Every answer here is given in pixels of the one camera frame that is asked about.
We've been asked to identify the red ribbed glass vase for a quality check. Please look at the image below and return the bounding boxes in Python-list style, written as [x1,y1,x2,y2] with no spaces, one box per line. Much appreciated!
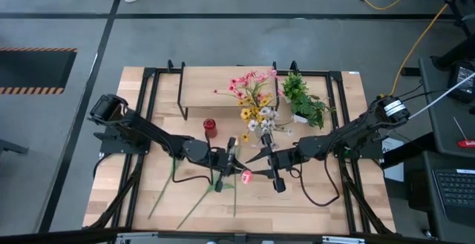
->
[203,118,218,139]

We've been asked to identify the white paper sheet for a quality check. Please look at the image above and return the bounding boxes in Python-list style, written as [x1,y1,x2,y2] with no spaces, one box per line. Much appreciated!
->
[381,136,405,182]

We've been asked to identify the black artificial tulip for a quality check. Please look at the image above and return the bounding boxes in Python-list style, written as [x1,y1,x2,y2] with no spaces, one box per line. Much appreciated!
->
[148,157,177,220]

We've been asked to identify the black side desk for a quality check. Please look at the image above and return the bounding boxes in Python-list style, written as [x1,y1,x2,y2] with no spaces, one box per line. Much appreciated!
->
[418,56,475,159]

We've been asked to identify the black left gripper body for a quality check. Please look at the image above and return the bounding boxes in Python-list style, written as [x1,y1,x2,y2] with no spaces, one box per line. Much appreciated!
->
[213,136,239,194]

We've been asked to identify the black metal table frame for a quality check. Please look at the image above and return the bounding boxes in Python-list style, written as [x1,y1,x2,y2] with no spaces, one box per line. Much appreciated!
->
[83,59,396,237]

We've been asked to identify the black stand legs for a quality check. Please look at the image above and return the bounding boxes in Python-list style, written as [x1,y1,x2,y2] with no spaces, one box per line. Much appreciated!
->
[430,0,475,71]

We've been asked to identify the wooden shelf with black legs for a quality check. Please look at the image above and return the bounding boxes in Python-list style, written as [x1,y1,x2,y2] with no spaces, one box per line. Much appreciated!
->
[177,61,280,121]

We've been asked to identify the clear cut-glass vase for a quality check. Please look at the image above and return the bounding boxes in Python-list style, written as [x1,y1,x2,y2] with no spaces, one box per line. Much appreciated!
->
[253,127,278,151]

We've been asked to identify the light green fern white pot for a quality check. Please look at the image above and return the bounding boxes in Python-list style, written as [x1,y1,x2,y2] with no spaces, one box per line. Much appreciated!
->
[281,72,309,102]

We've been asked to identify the dark broadleaf plant white pot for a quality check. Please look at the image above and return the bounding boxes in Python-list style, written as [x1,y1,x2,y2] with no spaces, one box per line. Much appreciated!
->
[291,94,335,131]

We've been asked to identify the silver thin rod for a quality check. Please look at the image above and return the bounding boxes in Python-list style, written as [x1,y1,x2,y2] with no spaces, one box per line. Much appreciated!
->
[407,71,475,121]

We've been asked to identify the pink artificial flower bunch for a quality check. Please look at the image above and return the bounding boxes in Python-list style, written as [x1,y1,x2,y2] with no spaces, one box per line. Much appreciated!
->
[213,69,280,126]

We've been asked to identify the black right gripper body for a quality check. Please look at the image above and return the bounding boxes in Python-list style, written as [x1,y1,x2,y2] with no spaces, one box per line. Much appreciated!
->
[261,134,302,194]

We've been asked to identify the laptop keyboard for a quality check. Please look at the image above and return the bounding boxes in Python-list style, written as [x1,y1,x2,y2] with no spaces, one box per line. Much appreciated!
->
[431,168,475,227]

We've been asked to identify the pink artificial tulip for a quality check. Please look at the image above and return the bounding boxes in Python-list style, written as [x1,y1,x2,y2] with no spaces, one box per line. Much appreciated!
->
[176,169,255,231]

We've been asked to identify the white artificial flower bunch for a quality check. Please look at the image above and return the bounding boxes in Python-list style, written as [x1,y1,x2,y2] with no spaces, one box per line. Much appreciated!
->
[247,105,294,138]

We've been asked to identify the red-handled screwdriver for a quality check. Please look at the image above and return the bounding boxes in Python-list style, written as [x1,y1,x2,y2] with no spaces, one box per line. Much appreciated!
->
[452,116,475,149]

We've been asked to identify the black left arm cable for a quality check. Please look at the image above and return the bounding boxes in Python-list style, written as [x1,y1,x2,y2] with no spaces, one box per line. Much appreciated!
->
[170,132,215,185]

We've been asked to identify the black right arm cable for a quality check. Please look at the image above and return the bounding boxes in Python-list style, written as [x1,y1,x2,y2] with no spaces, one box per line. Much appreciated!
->
[289,151,341,208]

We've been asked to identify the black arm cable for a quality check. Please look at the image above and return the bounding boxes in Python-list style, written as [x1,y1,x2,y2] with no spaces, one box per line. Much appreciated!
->
[170,132,215,185]
[289,151,341,208]

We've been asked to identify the yellow artificial flower bunch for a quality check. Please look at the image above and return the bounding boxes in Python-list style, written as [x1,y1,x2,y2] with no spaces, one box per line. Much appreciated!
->
[237,93,275,144]

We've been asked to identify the black hazard-striped floor mat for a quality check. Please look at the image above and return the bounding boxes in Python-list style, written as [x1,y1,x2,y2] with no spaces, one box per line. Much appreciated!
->
[0,47,78,96]

